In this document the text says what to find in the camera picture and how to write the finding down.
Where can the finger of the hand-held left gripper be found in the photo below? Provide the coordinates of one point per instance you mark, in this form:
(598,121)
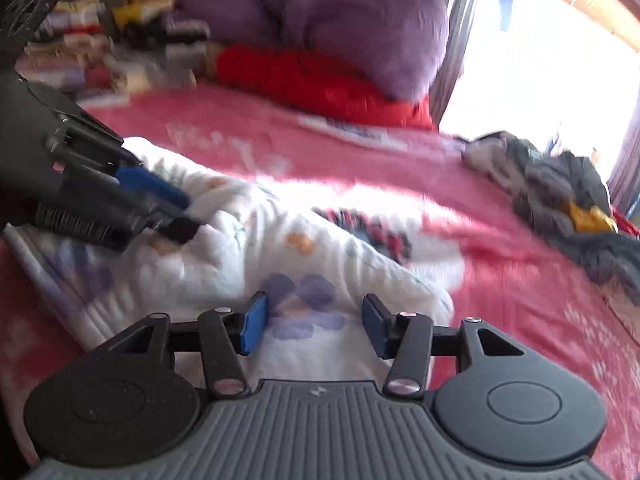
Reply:
(155,185)
(177,230)

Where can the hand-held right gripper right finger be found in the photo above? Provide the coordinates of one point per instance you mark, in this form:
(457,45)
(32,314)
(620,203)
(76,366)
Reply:
(374,324)

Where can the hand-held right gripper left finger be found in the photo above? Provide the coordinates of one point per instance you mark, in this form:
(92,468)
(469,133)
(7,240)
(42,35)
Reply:
(255,321)

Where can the white floral printed garment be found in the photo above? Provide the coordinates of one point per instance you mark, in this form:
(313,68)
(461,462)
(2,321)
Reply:
(225,245)

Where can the stack of folded clothes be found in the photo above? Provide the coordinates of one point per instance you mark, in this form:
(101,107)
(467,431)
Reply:
(75,47)

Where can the pink floral blanket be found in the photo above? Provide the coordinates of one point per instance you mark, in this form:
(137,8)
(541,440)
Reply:
(500,270)

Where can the red quilt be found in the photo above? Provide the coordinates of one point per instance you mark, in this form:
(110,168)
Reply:
(310,80)

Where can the white crumpled garment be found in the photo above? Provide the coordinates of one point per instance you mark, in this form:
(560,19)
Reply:
(487,152)

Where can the grey garment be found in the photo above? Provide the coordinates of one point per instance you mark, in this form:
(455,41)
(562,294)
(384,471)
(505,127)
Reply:
(555,185)

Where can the yellow garment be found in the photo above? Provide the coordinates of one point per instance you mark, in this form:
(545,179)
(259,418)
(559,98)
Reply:
(590,217)

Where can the grey-blue garment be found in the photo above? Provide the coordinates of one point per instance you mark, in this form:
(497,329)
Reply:
(607,260)

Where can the mauve curtain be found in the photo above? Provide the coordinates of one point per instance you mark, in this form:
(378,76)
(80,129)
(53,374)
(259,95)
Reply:
(625,165)
(457,45)

